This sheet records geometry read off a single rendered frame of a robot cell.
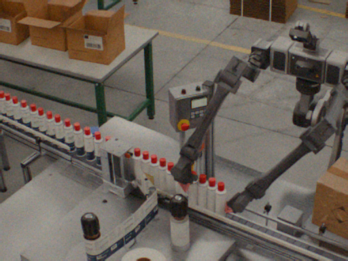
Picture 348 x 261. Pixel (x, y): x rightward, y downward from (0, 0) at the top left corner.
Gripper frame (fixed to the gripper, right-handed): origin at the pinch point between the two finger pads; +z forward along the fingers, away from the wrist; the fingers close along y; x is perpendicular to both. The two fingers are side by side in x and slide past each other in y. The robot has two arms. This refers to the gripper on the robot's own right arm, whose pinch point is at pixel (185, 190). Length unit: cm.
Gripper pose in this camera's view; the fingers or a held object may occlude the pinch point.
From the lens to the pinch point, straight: 328.7
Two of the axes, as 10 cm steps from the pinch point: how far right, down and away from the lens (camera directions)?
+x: 5.4, -4.7, 7.0
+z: -0.1, 8.3, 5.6
